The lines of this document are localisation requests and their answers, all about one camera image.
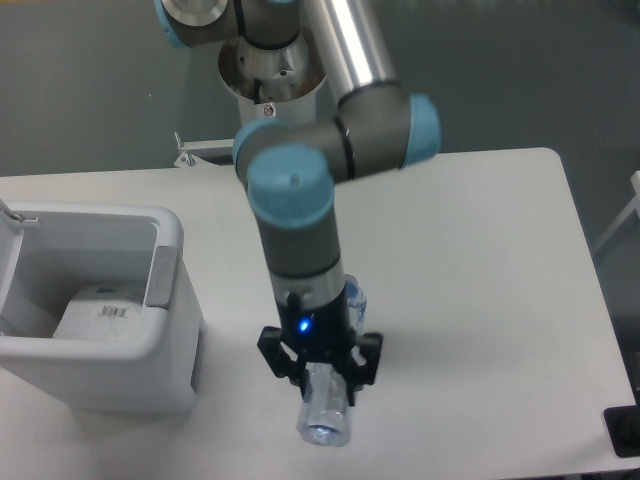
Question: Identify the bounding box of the white plastic packaging bag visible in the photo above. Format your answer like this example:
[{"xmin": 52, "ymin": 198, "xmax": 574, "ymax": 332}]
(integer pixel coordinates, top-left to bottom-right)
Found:
[{"xmin": 52, "ymin": 282, "xmax": 145, "ymax": 341}]

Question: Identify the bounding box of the black device at table edge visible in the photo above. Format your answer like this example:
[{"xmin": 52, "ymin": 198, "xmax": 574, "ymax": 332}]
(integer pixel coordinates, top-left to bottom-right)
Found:
[{"xmin": 604, "ymin": 405, "xmax": 639, "ymax": 458}]

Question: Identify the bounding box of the white frame at right edge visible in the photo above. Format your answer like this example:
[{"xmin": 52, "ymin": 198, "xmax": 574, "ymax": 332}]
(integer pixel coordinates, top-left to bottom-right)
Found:
[{"xmin": 592, "ymin": 171, "xmax": 639, "ymax": 262}]

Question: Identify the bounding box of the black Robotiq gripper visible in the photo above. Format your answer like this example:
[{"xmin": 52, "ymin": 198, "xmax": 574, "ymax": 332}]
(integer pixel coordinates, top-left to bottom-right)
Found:
[{"xmin": 257, "ymin": 279, "xmax": 384, "ymax": 406}]

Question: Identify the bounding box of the white open trash can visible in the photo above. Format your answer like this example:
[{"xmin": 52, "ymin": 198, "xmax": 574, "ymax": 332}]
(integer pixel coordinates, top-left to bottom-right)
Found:
[{"xmin": 1, "ymin": 201, "xmax": 206, "ymax": 414}]

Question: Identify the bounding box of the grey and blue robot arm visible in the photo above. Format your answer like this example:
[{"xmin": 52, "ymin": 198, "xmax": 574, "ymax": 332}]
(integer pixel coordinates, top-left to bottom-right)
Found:
[{"xmin": 155, "ymin": 1, "xmax": 442, "ymax": 399}]

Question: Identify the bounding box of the crushed clear plastic bottle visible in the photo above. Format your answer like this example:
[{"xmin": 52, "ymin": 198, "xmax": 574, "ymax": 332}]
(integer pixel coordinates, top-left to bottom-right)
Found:
[{"xmin": 297, "ymin": 274, "xmax": 367, "ymax": 447}]

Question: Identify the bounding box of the white pedestal base frame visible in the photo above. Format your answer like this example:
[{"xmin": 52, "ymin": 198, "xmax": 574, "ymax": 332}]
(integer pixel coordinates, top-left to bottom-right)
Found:
[{"xmin": 174, "ymin": 131, "xmax": 233, "ymax": 168}]

